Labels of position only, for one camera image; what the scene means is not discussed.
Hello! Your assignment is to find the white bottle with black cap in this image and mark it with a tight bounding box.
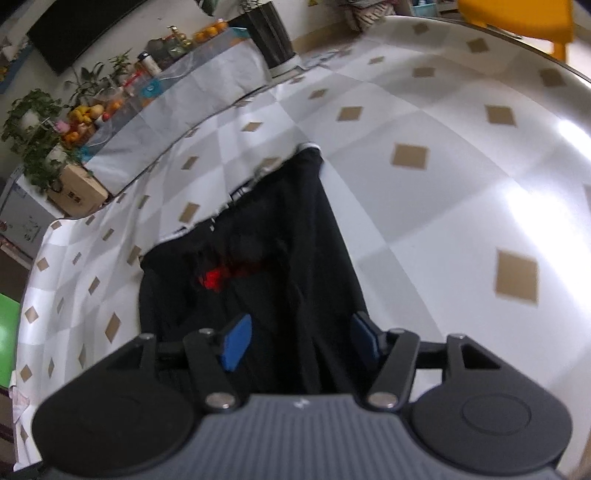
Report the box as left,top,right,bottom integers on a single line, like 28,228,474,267
137,52,162,77

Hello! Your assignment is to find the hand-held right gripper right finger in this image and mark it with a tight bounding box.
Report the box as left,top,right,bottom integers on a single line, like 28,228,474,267
349,312,502,412

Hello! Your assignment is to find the green ivy plant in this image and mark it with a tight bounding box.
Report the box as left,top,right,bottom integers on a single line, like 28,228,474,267
2,90,81,192

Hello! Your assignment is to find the cardboard box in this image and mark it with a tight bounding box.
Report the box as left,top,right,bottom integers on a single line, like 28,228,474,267
47,164,109,217

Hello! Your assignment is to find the patterned storage basket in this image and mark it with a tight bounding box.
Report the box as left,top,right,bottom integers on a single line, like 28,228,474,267
344,0,398,33

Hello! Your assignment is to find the pile of oranges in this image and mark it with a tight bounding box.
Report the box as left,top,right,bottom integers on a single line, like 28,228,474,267
191,18,229,44

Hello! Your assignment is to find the black t-shirt with red print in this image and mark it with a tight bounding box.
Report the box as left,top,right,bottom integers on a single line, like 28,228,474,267
139,144,370,398

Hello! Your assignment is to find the small green potted plant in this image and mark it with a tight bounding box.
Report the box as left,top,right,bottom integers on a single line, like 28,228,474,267
65,51,134,97

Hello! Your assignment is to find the black television screen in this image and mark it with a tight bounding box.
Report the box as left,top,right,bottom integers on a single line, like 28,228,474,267
25,0,139,77

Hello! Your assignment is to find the pile of mixed fruit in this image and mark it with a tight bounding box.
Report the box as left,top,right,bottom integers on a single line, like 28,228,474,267
60,99,125,144

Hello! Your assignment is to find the yellow plastic chair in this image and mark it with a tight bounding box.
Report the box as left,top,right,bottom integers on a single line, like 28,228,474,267
457,0,573,61

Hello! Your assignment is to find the white chest freezer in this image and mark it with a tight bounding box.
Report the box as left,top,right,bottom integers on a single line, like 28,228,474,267
0,166,63,259

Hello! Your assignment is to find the printed paper leaflet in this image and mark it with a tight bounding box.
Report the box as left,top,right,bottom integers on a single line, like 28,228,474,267
11,388,31,421

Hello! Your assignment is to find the green chair back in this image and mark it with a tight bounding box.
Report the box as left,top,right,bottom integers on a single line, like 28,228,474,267
0,291,21,384

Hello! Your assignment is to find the side table with grey cloth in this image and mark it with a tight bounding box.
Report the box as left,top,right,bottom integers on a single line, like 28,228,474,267
81,25,273,195

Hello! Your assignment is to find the tall black planter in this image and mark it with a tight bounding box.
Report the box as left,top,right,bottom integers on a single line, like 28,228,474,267
228,2,301,77

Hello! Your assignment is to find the grey white checkered tablecloth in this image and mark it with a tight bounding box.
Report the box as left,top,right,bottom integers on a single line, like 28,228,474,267
11,16,591,472

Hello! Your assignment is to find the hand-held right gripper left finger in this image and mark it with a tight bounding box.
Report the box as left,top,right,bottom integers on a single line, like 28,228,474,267
106,314,253,412

